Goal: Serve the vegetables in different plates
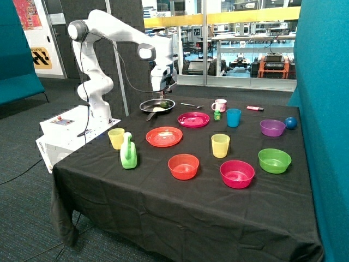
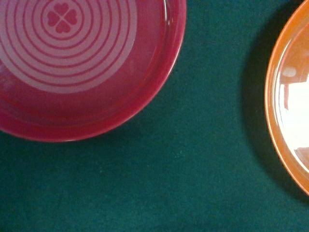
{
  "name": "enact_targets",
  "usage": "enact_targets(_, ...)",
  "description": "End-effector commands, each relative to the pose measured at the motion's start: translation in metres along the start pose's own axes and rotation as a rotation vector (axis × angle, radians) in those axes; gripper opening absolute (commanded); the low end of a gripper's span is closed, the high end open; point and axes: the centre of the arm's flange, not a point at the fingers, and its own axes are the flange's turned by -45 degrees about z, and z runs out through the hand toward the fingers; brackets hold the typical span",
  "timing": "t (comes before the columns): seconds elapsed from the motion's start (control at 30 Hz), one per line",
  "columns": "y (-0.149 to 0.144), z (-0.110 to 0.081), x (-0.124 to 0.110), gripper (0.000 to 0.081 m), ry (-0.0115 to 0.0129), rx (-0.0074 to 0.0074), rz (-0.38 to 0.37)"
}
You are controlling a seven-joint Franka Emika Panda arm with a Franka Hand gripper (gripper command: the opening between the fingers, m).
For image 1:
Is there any black tablecloth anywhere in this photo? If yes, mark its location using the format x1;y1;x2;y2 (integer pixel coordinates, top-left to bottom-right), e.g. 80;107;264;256
51;97;324;261

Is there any black frying pan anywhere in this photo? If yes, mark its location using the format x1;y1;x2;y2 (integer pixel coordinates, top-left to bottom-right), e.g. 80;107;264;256
139;98;176;121

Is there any yellow toy corn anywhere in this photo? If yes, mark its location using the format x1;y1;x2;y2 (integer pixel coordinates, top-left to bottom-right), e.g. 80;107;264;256
153;107;165;112

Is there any yellow cup near robot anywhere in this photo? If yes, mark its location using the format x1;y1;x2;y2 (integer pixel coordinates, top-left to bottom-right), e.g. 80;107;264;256
108;128;125;150

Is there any yellow cup centre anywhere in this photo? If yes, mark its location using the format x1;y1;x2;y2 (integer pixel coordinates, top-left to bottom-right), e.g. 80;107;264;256
211;134;230;158

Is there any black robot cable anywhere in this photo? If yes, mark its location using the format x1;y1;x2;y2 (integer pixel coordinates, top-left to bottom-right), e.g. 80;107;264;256
77;29;153;138

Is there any teal sofa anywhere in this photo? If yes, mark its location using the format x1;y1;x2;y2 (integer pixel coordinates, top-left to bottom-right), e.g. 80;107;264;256
0;0;45;106

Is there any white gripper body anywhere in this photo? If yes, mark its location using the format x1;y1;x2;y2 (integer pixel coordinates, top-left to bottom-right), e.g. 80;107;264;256
151;65;177;92

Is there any red poster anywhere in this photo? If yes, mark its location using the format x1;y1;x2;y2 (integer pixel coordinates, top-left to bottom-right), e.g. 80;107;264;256
13;0;43;31

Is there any green plastic bowl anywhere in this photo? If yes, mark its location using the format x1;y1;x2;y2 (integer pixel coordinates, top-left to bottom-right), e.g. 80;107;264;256
258;148;292;174

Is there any green toy watering can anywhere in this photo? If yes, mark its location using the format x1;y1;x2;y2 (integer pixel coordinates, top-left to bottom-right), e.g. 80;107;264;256
120;132;137;169

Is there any pink highlighter marker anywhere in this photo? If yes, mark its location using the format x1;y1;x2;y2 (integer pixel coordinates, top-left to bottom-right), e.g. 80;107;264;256
246;106;264;111

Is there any yellow black warning sign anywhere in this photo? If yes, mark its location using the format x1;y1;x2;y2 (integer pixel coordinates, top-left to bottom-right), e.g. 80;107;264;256
31;47;52;70

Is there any green letter block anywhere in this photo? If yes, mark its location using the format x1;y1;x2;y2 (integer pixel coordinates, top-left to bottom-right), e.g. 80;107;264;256
214;110;221;121

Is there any blue plastic cup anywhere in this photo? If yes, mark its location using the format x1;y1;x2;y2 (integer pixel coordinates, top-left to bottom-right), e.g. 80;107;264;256
226;109;242;128

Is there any green toy pepper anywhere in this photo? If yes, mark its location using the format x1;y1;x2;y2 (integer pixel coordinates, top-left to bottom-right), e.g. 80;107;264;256
160;101;170;109

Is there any metal spoon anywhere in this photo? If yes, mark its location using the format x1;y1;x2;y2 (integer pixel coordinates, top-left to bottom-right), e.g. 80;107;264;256
181;103;203;109

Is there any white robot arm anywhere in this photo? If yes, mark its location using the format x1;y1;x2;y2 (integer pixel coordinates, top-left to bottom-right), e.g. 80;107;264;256
68;10;177;123

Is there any blue ball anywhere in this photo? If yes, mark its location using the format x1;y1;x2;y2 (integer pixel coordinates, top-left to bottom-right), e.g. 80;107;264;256
284;117;298;130

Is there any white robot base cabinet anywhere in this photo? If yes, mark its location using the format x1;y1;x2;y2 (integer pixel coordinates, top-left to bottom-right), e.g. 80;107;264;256
36;105;120;173

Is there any pink white mug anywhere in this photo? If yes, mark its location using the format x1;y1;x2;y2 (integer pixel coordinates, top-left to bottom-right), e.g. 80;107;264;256
211;99;227;112

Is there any teal partition panel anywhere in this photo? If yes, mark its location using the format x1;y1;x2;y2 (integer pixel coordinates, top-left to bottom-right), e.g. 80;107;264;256
289;1;348;261

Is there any magenta plastic plate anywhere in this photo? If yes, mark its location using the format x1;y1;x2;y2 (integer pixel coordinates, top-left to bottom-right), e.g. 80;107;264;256
177;112;210;128

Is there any orange plastic bowl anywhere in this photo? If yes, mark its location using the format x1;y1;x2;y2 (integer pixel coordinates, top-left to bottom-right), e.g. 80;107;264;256
167;154;200;180

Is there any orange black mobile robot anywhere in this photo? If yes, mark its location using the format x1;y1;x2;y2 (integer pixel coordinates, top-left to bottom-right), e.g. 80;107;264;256
250;52;296;80

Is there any purple plastic bowl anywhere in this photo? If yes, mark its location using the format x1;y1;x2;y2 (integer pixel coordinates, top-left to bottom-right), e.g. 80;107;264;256
260;119;286;137

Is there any orange plastic plate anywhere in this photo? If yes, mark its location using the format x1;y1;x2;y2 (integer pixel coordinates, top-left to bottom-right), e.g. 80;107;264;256
146;127;183;147

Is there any magenta plastic bowl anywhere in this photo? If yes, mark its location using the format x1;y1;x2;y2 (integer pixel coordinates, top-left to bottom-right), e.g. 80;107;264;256
220;160;255;189

